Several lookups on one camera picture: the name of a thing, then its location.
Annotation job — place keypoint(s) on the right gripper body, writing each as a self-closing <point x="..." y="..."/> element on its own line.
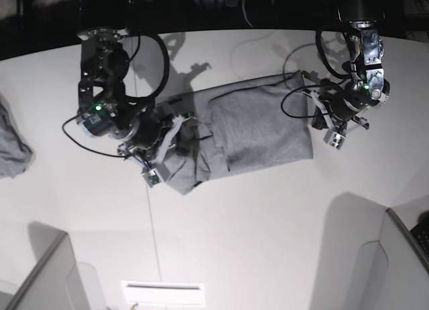
<point x="185" y="142"/>

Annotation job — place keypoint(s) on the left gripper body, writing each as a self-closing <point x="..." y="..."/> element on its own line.
<point x="331" y="111"/>

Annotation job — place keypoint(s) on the grey T-shirt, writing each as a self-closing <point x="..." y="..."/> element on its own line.
<point x="244" y="126"/>

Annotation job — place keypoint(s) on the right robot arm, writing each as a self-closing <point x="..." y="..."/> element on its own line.
<point x="104" y="108"/>

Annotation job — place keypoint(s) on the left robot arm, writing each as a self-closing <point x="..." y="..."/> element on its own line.
<point x="363" y="84"/>

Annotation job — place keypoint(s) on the black keyboard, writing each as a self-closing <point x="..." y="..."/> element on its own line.
<point x="420" y="233"/>

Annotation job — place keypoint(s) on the grey cloth pile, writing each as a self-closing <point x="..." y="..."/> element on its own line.
<point x="16" y="154"/>

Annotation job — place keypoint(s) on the grey partition right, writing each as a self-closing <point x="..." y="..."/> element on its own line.
<point x="390" y="272"/>

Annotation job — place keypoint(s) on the grey partition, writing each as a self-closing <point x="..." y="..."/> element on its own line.
<point x="390" y="272"/>
<point x="57" y="281"/>

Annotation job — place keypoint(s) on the grey partition left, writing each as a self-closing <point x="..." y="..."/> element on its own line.
<point x="57" y="281"/>

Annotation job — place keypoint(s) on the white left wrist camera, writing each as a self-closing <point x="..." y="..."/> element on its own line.
<point x="333" y="136"/>

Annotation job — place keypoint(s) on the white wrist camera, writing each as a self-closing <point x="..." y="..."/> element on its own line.
<point x="333" y="136"/>
<point x="155" y="170"/>

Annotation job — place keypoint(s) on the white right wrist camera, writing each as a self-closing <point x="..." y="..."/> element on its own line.
<point x="155" y="170"/>

